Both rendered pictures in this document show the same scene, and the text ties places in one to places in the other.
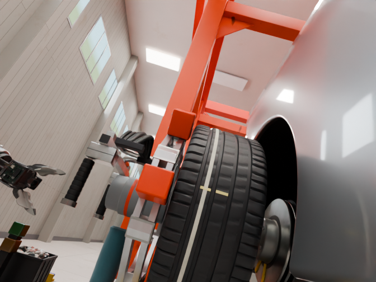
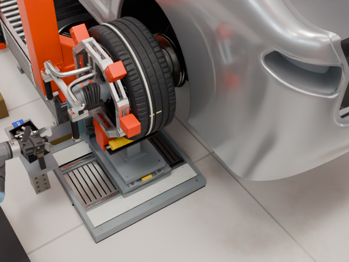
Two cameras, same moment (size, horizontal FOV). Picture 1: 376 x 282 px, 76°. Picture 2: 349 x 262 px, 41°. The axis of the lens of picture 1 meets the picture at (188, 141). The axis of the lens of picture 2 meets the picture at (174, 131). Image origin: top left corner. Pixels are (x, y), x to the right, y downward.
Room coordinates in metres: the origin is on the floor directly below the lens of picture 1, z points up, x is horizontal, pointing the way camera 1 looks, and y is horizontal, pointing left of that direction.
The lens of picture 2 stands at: (-0.78, 0.87, 2.59)
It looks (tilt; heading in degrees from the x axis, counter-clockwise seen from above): 48 degrees down; 321
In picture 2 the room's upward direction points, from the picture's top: 4 degrees clockwise
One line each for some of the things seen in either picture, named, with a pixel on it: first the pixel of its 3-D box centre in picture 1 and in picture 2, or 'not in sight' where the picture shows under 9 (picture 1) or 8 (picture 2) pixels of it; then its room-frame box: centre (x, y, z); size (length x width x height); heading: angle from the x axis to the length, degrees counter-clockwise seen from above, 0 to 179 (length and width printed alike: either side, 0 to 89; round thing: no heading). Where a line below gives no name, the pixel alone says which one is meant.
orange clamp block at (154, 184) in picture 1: (155, 184); (130, 125); (0.61, 0.04, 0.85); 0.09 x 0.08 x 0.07; 177
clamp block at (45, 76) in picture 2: (121, 181); (50, 74); (1.10, 0.23, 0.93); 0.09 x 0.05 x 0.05; 87
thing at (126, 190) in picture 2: not in sight; (129, 157); (0.94, -0.14, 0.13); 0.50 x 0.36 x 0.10; 177
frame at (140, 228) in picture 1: (157, 205); (100, 89); (0.92, 0.04, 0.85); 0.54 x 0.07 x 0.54; 177
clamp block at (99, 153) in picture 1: (102, 154); (78, 112); (0.76, 0.25, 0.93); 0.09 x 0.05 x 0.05; 87
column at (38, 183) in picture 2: not in sight; (35, 167); (1.15, 0.43, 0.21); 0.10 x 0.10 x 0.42; 87
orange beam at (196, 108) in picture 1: (201, 78); not in sight; (2.43, 0.07, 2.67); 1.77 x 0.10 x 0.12; 177
